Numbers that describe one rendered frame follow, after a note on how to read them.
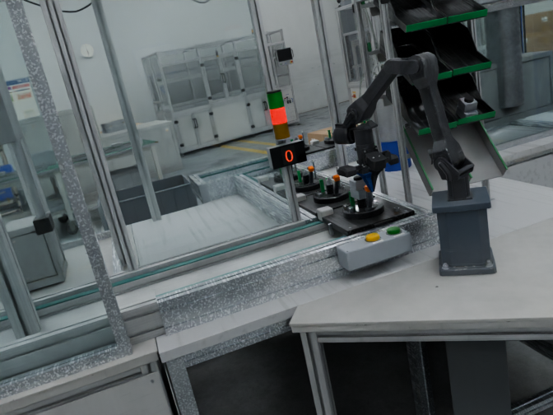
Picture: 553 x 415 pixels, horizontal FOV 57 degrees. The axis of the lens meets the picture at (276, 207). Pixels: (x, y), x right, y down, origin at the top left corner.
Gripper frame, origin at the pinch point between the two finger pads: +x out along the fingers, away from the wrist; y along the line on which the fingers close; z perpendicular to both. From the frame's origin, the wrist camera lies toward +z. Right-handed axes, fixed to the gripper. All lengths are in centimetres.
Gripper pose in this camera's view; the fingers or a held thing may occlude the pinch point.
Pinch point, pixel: (370, 181)
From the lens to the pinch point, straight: 162.9
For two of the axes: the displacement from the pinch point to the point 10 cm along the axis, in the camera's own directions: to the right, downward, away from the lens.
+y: 9.3, -2.7, 2.5
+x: 2.0, 9.4, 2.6
